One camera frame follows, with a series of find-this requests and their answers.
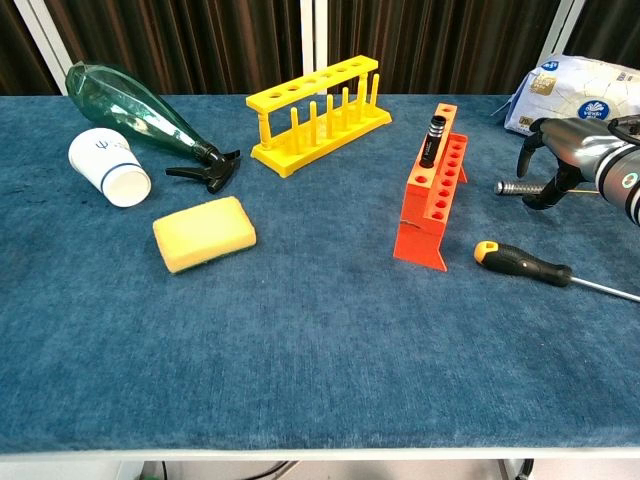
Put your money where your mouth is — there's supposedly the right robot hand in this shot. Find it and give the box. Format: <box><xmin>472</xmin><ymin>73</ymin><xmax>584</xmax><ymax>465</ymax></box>
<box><xmin>516</xmin><ymin>114</ymin><xmax>627</xmax><ymax>212</ymax></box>

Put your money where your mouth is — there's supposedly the silver black metal tool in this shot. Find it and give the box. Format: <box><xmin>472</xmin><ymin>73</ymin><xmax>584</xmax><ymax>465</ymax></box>
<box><xmin>493</xmin><ymin>178</ymin><xmax>599</xmax><ymax>198</ymax></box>

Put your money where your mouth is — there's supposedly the black orange handle screwdriver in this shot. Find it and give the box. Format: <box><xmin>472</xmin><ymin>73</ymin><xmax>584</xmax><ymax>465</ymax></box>
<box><xmin>473</xmin><ymin>239</ymin><xmax>640</xmax><ymax>304</ymax></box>

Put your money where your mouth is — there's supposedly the small black flashlight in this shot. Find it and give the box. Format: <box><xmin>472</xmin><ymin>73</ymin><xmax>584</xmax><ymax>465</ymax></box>
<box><xmin>418</xmin><ymin>114</ymin><xmax>448</xmax><ymax>170</ymax></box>

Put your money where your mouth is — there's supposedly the white paper cup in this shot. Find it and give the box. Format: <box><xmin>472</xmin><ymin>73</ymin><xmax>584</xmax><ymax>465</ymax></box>
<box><xmin>68</xmin><ymin>127</ymin><xmax>153</xmax><ymax>208</ymax></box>

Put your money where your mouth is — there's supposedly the orange plastic tool holder rack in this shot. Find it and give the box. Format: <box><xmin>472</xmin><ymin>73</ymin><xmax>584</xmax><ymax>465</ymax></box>
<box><xmin>393</xmin><ymin>102</ymin><xmax>471</xmax><ymax>273</ymax></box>

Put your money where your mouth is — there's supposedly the wet wipes pack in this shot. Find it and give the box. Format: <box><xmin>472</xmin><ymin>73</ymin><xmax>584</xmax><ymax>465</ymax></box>
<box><xmin>492</xmin><ymin>53</ymin><xmax>640</xmax><ymax>137</ymax></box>

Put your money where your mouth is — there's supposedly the yellow test tube rack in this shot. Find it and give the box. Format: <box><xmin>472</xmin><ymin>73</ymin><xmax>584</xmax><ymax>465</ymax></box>
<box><xmin>245</xmin><ymin>56</ymin><xmax>394</xmax><ymax>179</ymax></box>

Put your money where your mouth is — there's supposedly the blue tablecloth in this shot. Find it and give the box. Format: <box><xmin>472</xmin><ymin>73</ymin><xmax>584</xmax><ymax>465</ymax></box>
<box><xmin>0</xmin><ymin>92</ymin><xmax>640</xmax><ymax>454</ymax></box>

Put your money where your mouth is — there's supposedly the grey table leg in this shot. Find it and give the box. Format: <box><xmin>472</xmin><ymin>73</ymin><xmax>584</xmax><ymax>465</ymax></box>
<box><xmin>497</xmin><ymin>458</ymin><xmax>534</xmax><ymax>480</ymax></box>

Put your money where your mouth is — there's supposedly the yellow sponge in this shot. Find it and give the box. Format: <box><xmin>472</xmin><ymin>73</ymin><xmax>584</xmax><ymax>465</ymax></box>
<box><xmin>152</xmin><ymin>196</ymin><xmax>258</xmax><ymax>275</ymax></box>

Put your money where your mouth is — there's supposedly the white table edge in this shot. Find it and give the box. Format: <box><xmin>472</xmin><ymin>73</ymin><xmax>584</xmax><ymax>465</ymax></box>
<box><xmin>0</xmin><ymin>447</ymin><xmax>640</xmax><ymax>462</ymax></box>

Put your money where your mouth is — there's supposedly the black pleated curtain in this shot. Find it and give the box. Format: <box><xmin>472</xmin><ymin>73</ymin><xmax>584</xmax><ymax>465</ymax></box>
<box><xmin>0</xmin><ymin>0</ymin><xmax>640</xmax><ymax>96</ymax></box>

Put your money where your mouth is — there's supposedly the green spray bottle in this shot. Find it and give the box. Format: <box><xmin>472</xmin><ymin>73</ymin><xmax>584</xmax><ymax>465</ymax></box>
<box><xmin>65</xmin><ymin>61</ymin><xmax>242</xmax><ymax>195</ymax></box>

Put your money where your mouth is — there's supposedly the white metal frame post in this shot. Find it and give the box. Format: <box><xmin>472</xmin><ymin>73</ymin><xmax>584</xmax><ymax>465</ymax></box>
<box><xmin>542</xmin><ymin>0</ymin><xmax>587</xmax><ymax>57</ymax></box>
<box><xmin>13</xmin><ymin>0</ymin><xmax>70</xmax><ymax>96</ymax></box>
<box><xmin>299</xmin><ymin>0</ymin><xmax>329</xmax><ymax>95</ymax></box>

